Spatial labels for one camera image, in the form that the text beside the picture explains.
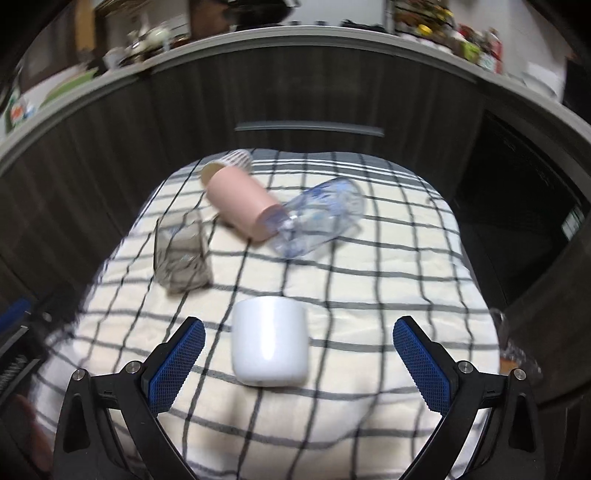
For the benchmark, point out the white ceramic cup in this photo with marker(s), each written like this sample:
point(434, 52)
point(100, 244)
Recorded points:
point(269, 342)

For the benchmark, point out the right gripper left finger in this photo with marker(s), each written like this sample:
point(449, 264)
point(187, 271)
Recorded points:
point(86, 443)

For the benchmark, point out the white countertop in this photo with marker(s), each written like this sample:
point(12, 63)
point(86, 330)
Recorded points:
point(185, 104)

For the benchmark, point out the metal cabinet handle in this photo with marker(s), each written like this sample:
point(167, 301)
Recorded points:
point(301, 125)

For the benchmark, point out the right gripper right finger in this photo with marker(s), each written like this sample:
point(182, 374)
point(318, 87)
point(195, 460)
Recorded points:
point(511, 443)

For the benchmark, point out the patterned paper cup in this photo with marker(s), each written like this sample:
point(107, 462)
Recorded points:
point(239, 158)

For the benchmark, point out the pink plastic cup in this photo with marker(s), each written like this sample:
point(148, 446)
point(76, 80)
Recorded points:
point(241, 200)

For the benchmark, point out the grey transparent glass cup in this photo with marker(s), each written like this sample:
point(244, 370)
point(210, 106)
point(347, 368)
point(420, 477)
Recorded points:
point(181, 259)

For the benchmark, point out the person's left hand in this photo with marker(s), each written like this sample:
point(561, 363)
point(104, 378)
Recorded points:
point(30, 439)

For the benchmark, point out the white checkered cloth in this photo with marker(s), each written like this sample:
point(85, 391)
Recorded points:
point(359, 414)

